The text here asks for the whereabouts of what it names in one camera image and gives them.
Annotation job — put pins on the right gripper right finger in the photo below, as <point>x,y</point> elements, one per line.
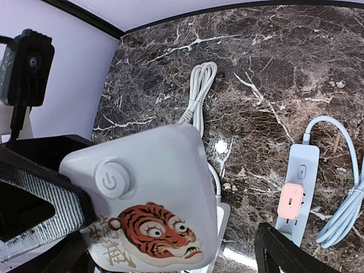
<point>276,253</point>

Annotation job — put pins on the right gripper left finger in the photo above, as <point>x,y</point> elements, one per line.
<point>39,205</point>

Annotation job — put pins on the pink plug adapter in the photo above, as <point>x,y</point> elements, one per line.
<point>290,201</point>

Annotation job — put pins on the blue-grey power strip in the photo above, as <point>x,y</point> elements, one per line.
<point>302,169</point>

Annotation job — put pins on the white cube socket adapter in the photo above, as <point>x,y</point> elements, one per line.
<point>154,201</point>

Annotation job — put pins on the white power strip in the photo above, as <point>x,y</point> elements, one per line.
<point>223,213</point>

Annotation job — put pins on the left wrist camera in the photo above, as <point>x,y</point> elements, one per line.
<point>25,69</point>

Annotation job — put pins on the left black frame post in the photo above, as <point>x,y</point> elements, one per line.
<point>87,17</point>

